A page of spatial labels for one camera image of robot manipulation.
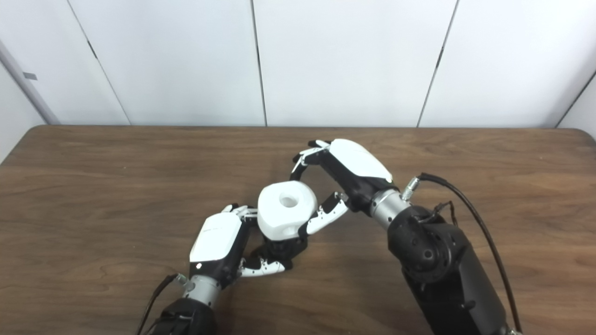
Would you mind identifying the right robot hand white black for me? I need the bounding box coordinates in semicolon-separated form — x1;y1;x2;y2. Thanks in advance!
289;139;400;236

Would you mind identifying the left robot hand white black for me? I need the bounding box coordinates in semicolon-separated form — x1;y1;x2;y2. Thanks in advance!
189;203;286;290

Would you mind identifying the black flanged holder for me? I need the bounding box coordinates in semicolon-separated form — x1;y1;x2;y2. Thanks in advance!
251;233;309;272

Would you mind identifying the round white piece with hole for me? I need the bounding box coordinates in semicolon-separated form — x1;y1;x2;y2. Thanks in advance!
257;181;319;241

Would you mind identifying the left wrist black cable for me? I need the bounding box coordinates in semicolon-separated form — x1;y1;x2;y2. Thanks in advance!
136;274;189;335

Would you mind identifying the grey wall corner strip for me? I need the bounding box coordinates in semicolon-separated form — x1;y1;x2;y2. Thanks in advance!
0;40;61;125

